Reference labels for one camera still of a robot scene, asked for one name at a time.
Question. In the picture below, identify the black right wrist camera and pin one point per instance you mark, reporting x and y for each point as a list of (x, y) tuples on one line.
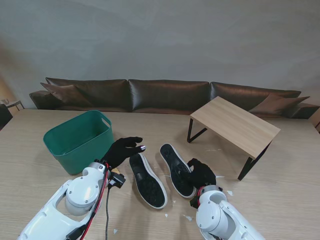
[(193, 202)]

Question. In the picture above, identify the brown leather cushion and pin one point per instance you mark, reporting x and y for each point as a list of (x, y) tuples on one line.
[(65, 93), (277, 105)]

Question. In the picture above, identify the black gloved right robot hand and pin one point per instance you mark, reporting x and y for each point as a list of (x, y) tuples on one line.
[(203, 175)]

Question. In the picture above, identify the small wooden shelf black legs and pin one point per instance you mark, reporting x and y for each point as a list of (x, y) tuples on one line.
[(235, 122)]

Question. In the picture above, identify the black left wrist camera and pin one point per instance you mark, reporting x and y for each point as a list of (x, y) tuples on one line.
[(117, 180)]

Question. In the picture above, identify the dark brown leather sofa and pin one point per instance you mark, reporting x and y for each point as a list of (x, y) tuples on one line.
[(167, 95)]

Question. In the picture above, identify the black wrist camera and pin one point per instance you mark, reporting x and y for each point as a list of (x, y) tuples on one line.
[(193, 202), (117, 180)]

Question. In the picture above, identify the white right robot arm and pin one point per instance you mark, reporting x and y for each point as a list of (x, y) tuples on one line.
[(220, 215)]

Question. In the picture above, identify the dark chair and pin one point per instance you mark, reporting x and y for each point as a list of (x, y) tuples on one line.
[(4, 115)]

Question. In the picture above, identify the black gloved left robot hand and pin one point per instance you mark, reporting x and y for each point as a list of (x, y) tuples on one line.
[(120, 152)]

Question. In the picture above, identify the wooden side table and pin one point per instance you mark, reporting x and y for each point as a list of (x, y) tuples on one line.
[(13, 103)]

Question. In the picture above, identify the yellow canvas sneaker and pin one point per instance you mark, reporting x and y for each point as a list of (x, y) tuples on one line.
[(147, 185), (175, 167)]

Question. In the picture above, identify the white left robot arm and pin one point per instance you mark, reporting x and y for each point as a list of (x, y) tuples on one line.
[(62, 212)]

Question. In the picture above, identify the green plastic basket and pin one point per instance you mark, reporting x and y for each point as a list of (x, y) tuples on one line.
[(75, 140)]

